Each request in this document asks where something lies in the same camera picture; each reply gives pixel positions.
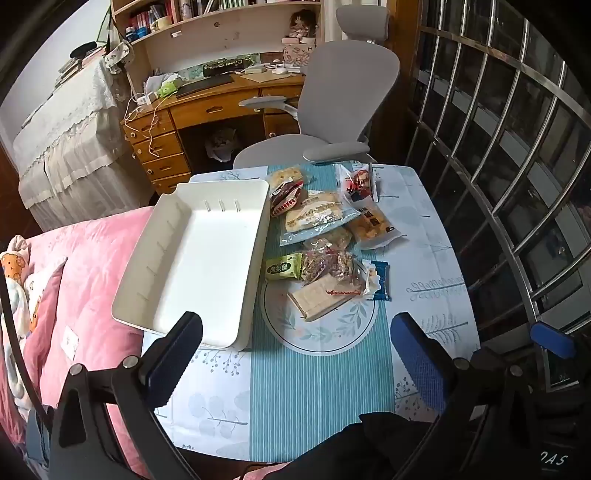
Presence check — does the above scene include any wooden bookshelf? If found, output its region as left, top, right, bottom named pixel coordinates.
left=111, top=0, right=324, bottom=88

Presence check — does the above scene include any dark cloth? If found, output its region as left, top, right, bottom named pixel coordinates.
left=286, top=411, right=439, bottom=480

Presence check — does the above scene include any red and white snack packet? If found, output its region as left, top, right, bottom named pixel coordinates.
left=335, top=162, right=380, bottom=204

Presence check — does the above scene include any black cable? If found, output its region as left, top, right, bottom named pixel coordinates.
left=0, top=272, right=49, bottom=416

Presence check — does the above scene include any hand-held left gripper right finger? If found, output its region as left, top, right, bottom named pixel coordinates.
left=390, top=312, right=543, bottom=480

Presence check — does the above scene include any doll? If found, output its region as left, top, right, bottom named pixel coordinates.
left=288, top=9, right=319, bottom=47

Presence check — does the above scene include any white plastic tray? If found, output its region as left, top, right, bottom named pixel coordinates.
left=111, top=179, right=271, bottom=349

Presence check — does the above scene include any teal striped leaf-print tablecloth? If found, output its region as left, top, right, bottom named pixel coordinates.
left=141, top=161, right=481, bottom=464

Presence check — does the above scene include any black keyboard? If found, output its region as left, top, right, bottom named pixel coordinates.
left=175, top=74, right=236, bottom=99

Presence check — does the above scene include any grey-blue cloth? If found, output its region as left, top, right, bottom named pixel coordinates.
left=25, top=406, right=56, bottom=467

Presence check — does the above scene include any blue and white snack packet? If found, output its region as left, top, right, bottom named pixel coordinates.
left=360, top=260, right=392, bottom=302

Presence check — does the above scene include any dark long desk sign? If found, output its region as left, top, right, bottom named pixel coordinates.
left=202, top=56, right=259, bottom=77

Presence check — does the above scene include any bin with white bag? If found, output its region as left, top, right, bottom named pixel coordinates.
left=204, top=127, right=241, bottom=163

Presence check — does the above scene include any wooden desk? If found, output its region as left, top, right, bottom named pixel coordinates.
left=121, top=69, right=324, bottom=195

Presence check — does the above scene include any metal window grille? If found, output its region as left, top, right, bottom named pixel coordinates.
left=406, top=0, right=591, bottom=393

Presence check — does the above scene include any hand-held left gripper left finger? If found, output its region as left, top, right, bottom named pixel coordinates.
left=48, top=312, right=203, bottom=480

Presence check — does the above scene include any red striped snack packet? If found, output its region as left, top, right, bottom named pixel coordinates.
left=270, top=181, right=305, bottom=217

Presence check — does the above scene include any clear crumbly cake packet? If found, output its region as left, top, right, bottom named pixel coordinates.
left=268, top=167, right=308, bottom=192
left=302, top=228, right=354, bottom=254

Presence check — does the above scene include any grey office chair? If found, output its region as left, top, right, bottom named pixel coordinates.
left=232, top=6, right=402, bottom=169

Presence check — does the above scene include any row of books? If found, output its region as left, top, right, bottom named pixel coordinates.
left=127, top=2, right=183, bottom=35

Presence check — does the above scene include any cartoon print cloth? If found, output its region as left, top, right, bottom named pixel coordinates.
left=0, top=235, right=65, bottom=416

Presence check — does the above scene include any floral fabric bag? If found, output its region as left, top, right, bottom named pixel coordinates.
left=102, top=41, right=136, bottom=75

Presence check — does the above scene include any pink blanket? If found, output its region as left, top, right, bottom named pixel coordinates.
left=0, top=205, right=185, bottom=480

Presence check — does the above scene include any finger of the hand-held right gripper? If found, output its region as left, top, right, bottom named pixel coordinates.
left=530, top=322, right=578, bottom=361

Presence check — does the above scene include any green snack packet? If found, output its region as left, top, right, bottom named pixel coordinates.
left=264, top=253, right=303, bottom=283

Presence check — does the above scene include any clear nut bar packet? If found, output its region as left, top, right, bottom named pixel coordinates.
left=300, top=249, right=365, bottom=284

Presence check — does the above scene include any orange cracker packet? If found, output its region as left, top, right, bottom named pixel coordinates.
left=346, top=200, right=402, bottom=250

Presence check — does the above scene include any brown paper sheet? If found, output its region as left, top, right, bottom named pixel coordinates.
left=240, top=71, right=305, bottom=85

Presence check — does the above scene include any blue-edged clear bread packet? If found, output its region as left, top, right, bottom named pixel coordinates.
left=279, top=189, right=363, bottom=247

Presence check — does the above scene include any white cable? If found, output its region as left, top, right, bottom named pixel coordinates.
left=124, top=95, right=169, bottom=158

